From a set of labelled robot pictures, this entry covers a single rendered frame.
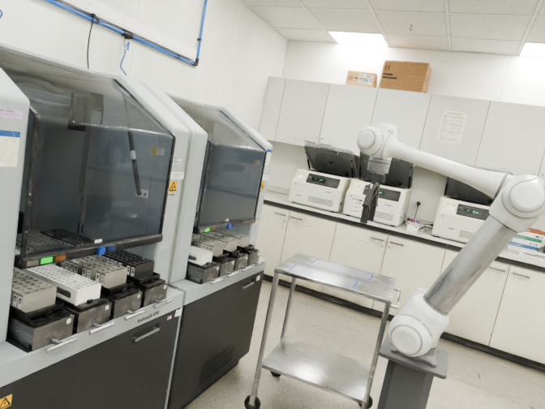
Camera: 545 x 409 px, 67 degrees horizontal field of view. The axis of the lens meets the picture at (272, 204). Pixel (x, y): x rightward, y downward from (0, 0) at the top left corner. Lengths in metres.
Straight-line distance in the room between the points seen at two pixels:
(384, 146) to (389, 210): 2.46
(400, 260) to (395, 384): 2.30
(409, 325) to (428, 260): 2.51
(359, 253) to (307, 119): 1.54
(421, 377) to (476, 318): 2.33
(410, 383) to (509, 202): 0.84
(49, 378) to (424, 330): 1.22
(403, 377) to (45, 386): 1.30
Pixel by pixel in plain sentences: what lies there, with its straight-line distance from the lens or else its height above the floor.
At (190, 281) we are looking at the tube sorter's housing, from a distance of 2.05.
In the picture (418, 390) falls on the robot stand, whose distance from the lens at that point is 1.90.
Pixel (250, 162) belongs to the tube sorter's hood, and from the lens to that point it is 2.30.
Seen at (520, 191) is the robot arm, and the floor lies 1.43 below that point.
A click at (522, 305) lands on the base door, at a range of 4.14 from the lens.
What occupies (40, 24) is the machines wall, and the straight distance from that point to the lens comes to 2.71.
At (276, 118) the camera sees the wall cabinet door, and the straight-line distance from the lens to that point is 4.73.
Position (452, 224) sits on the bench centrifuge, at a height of 1.05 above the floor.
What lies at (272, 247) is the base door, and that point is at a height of 0.39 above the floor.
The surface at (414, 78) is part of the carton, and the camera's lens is 4.45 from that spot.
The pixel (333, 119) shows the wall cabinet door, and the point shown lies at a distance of 4.50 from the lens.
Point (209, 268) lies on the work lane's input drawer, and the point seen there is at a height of 0.80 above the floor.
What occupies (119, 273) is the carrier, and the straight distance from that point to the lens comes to 1.67.
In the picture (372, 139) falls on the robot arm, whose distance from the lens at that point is 1.59.
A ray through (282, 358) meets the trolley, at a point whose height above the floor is 0.28.
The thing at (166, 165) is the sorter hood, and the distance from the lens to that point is 1.71.
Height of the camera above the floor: 1.43
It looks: 8 degrees down
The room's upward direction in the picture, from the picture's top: 10 degrees clockwise
